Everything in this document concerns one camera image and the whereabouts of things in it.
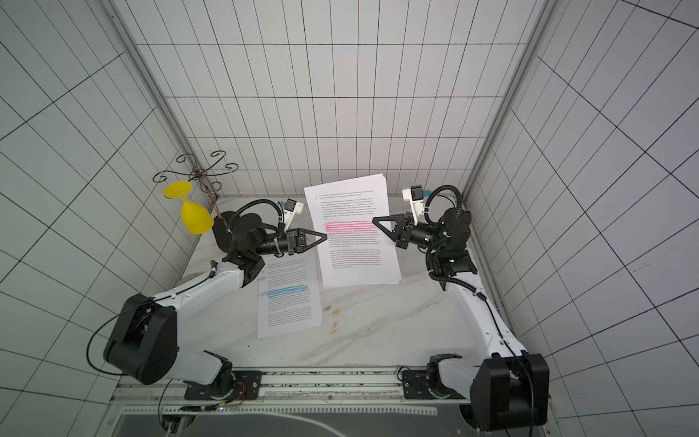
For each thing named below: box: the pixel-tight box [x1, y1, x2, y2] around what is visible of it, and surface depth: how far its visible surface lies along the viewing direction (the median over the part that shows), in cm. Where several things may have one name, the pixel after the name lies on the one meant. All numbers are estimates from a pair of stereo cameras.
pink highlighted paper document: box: [303, 173, 403, 290], surface depth 70 cm
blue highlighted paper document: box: [257, 245, 324, 339], surface depth 90 cm
